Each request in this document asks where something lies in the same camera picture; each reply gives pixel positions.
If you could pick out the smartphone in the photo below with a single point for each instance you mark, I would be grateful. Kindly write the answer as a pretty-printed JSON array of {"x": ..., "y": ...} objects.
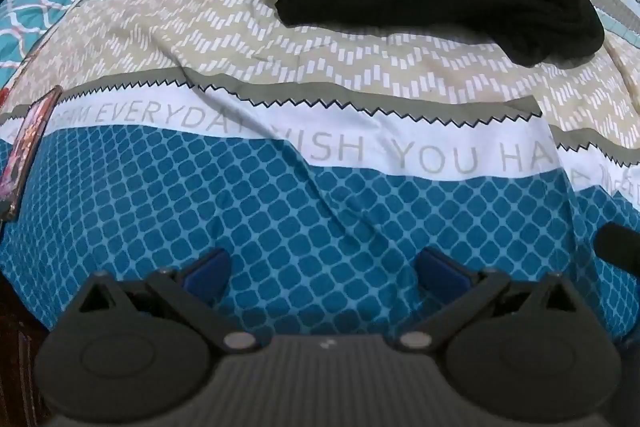
[{"x": 27, "y": 147}]

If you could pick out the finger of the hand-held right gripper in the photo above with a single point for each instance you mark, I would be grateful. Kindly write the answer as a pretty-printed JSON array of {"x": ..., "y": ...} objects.
[{"x": 620, "y": 244}]

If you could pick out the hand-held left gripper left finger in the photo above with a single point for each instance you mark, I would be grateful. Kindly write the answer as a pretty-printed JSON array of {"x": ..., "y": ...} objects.
[{"x": 207, "y": 269}]

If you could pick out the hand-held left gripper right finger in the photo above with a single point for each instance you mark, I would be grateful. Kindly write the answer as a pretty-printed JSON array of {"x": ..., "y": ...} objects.
[{"x": 440, "y": 269}]

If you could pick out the teal lattice cloth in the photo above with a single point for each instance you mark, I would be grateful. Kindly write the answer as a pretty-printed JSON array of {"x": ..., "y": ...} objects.
[{"x": 35, "y": 12}]

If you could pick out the dark wooden furniture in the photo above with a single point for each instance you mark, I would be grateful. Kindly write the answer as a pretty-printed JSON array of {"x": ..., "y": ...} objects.
[{"x": 20, "y": 357}]

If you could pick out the patterned bed sheet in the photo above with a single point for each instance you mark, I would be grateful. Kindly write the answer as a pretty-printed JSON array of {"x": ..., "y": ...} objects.
[{"x": 310, "y": 147}]

